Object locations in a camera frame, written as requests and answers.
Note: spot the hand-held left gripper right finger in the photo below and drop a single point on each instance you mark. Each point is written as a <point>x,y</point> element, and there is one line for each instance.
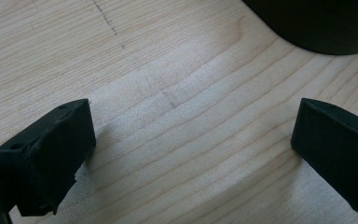
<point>338,155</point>

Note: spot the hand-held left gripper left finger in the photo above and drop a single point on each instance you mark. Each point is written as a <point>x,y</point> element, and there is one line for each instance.
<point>49,158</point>

